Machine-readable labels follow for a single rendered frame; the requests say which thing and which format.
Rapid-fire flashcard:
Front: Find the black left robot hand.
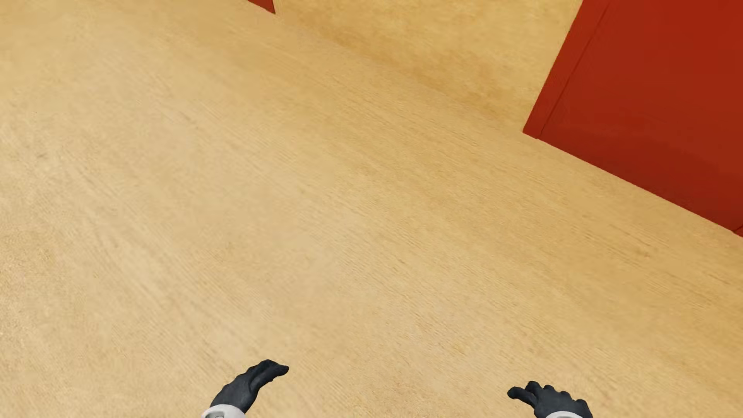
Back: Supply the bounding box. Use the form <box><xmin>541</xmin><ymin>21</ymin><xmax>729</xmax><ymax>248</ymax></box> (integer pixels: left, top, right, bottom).
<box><xmin>209</xmin><ymin>359</ymin><xmax>290</xmax><ymax>415</ymax></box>

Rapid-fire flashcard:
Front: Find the large red cabinet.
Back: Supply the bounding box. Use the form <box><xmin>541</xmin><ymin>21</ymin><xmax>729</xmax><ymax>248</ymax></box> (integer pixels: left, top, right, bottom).
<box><xmin>522</xmin><ymin>0</ymin><xmax>743</xmax><ymax>237</ymax></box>

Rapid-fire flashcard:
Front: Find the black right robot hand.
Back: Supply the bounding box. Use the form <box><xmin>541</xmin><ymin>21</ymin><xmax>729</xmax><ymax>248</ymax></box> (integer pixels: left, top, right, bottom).
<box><xmin>507</xmin><ymin>381</ymin><xmax>594</xmax><ymax>418</ymax></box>

